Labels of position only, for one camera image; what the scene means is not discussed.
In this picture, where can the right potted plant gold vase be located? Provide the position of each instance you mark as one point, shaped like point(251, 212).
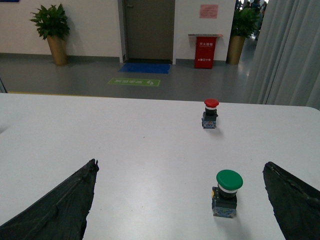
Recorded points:
point(243, 25)

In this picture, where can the left potted plant gold vase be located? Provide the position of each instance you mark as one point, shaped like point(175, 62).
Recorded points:
point(52, 25)

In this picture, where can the blue floor mat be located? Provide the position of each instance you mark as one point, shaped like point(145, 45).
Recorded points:
point(151, 68)

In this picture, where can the pink wall notice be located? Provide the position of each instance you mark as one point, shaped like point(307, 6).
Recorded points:
point(208, 11)

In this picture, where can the green floor sign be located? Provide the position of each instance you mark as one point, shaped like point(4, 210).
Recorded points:
point(135, 82)

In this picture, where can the red mushroom push button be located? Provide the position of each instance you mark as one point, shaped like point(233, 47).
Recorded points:
point(209, 116)

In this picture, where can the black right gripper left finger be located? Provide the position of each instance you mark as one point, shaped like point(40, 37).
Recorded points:
point(61, 214)

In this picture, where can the green mushroom push button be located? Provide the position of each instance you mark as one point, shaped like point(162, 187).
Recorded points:
point(224, 195)

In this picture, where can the grey door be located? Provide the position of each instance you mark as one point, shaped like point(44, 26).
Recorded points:
point(149, 29)

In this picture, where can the potted plant gold vase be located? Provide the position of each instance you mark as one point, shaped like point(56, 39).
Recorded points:
point(52, 25)
point(243, 25)

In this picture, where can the red fire extinguisher box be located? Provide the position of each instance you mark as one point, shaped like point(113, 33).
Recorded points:
point(205, 50)

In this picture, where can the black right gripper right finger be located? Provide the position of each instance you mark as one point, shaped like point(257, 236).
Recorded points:
point(296, 204)

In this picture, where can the right grey curtain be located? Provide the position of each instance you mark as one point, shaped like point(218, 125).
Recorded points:
point(286, 62)

